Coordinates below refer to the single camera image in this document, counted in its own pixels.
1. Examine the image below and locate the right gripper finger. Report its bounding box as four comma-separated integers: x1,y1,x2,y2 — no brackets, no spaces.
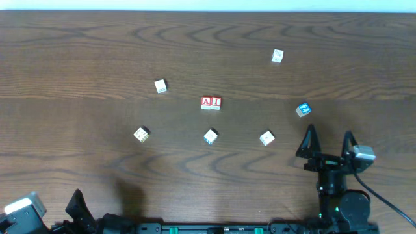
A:
341,131,358,159
296,124,322,159

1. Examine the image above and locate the blue number 2 block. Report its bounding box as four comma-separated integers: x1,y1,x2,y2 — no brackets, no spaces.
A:
295,103,311,118

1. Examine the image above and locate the red letter I block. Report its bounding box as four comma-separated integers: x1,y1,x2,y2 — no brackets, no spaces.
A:
211,96,222,110

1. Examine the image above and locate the red letter A block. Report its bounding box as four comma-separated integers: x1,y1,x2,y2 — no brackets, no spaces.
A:
201,96,211,110

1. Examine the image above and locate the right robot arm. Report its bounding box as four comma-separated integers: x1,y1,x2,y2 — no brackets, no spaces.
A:
296,124,380,234

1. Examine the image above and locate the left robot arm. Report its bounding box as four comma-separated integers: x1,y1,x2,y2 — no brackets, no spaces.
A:
1,189,136,234

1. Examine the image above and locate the white block red Q side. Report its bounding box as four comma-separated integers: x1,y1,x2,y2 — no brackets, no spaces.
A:
259,131,275,146

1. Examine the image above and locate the white block far right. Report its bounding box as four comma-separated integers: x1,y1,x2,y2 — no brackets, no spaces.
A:
271,49,284,63

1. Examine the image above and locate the white block blue side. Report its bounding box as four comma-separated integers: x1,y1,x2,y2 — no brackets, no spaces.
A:
203,129,218,145

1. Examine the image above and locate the white block yellow picture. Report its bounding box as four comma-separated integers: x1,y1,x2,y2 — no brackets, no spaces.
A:
133,127,150,143

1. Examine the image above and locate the plain white wooden block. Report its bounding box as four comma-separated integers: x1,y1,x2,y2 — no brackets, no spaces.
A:
154,79,167,94

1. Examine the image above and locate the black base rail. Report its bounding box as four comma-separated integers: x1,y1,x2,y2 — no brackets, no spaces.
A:
135,222,380,234

